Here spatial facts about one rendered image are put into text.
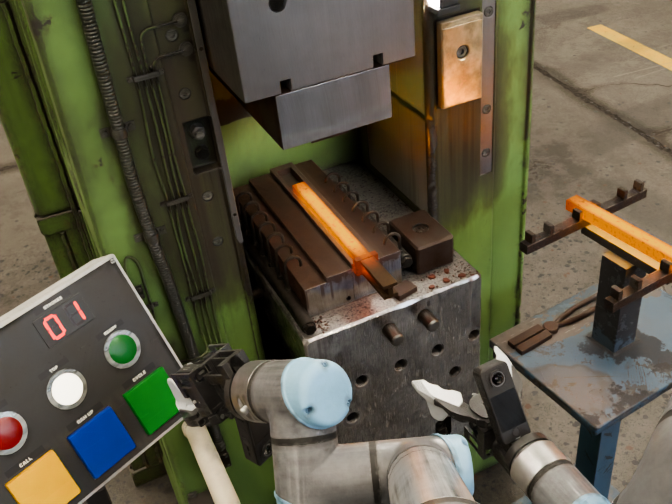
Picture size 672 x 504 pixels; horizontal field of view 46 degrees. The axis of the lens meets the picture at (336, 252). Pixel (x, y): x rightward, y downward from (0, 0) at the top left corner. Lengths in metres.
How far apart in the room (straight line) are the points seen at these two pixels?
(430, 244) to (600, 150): 2.41
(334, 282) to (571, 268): 1.75
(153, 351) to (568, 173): 2.69
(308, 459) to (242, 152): 1.06
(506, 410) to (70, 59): 0.82
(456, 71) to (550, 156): 2.29
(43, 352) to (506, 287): 1.14
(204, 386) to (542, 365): 0.81
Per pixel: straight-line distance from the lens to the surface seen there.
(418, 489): 0.70
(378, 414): 1.66
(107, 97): 1.31
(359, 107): 1.32
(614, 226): 1.56
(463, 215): 1.74
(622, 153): 3.87
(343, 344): 1.48
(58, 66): 1.30
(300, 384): 0.86
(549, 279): 3.05
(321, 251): 1.52
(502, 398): 1.14
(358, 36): 1.27
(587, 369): 1.65
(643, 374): 1.66
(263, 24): 1.20
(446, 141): 1.62
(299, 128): 1.28
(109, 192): 1.39
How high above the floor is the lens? 1.88
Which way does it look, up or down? 36 degrees down
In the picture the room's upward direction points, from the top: 7 degrees counter-clockwise
